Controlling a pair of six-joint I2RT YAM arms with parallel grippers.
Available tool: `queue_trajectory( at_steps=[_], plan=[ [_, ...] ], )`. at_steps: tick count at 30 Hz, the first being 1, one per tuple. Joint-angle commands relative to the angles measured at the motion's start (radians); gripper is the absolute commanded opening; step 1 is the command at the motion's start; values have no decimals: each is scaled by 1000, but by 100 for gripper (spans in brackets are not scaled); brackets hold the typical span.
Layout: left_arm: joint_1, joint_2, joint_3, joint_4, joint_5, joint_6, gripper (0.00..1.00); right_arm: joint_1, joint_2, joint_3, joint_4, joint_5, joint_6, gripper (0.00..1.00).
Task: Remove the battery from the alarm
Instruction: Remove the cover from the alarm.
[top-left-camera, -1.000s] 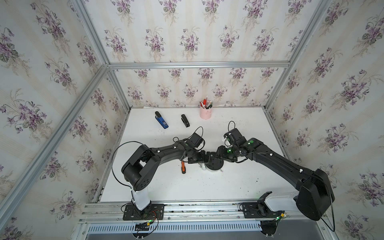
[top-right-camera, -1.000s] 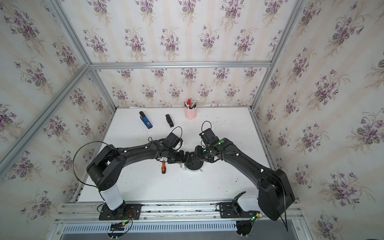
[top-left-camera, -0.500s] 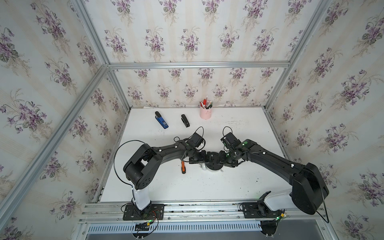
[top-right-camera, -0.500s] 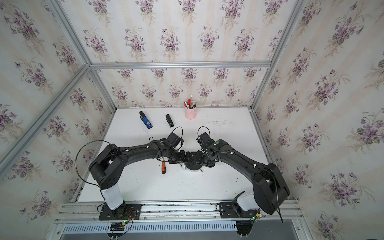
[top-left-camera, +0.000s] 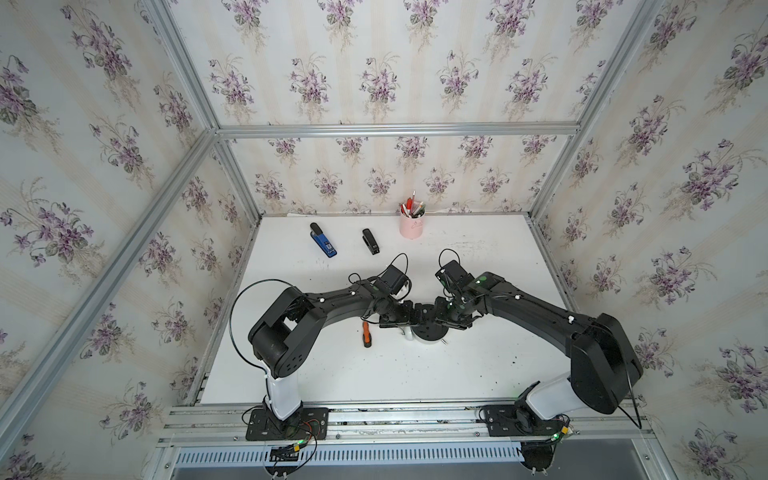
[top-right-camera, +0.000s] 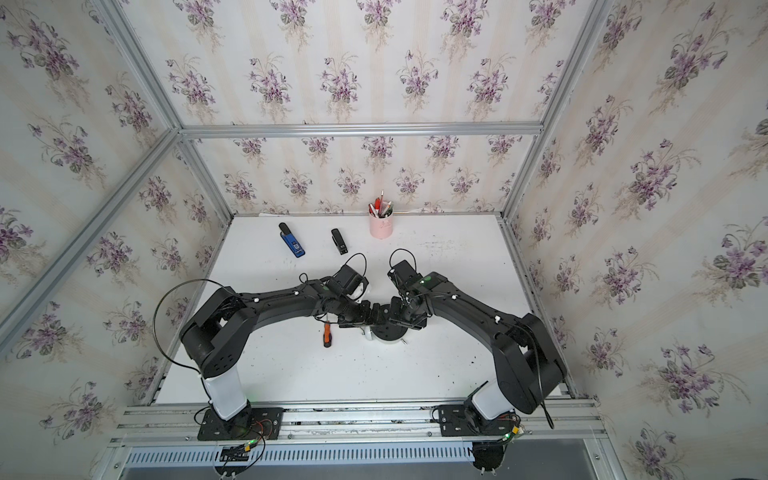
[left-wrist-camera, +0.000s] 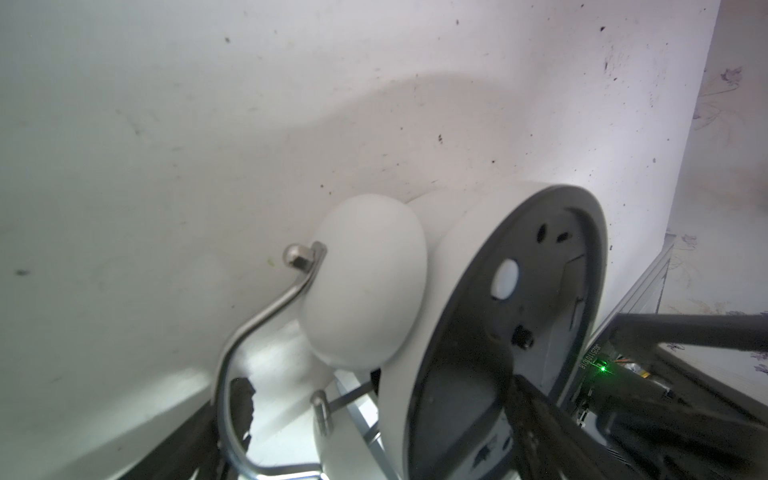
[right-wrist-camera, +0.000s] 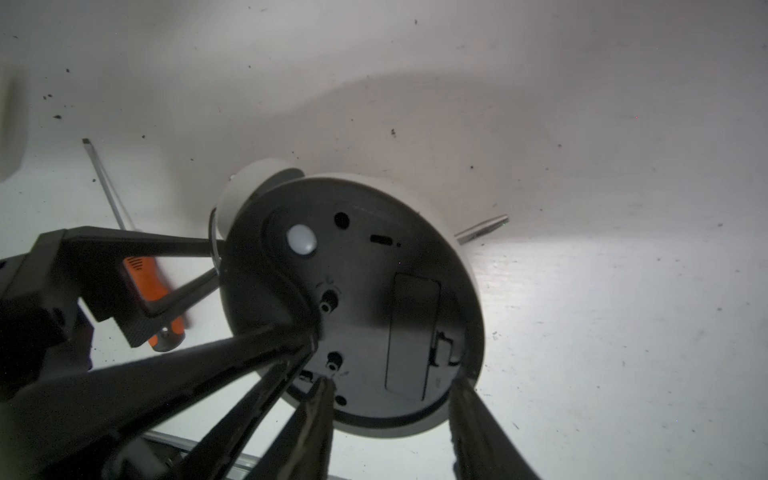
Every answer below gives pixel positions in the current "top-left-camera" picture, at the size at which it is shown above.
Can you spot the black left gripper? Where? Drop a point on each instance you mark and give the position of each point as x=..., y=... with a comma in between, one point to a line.
x=407, y=317

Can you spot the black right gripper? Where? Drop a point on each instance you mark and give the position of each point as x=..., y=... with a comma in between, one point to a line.
x=440, y=319

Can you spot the orange handled screwdriver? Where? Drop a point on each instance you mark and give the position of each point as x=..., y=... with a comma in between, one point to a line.
x=366, y=334

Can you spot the white twin-bell alarm clock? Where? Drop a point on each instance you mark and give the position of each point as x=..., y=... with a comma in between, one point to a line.
x=427, y=333

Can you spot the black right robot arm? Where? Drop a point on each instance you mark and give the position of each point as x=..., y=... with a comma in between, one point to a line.
x=604, y=367

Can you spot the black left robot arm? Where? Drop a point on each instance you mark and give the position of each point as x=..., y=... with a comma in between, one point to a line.
x=283, y=337

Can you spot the pink pen cup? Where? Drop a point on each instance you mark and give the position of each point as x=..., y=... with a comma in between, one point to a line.
x=411, y=225

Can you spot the blue black stapler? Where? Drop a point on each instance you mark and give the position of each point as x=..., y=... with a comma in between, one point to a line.
x=321, y=240

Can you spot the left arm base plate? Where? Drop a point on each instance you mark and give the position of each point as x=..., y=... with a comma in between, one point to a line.
x=287, y=423

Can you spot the aluminium front rail frame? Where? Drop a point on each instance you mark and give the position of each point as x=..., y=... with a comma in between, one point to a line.
x=334, y=422

